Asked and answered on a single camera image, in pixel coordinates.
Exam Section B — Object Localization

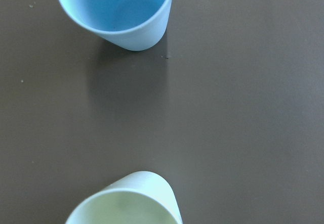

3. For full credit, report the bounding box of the light blue cup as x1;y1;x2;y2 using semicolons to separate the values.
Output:
58;0;172;51

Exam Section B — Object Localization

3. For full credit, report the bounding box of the pale yellow white cup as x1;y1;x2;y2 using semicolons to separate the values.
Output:
66;171;183;223

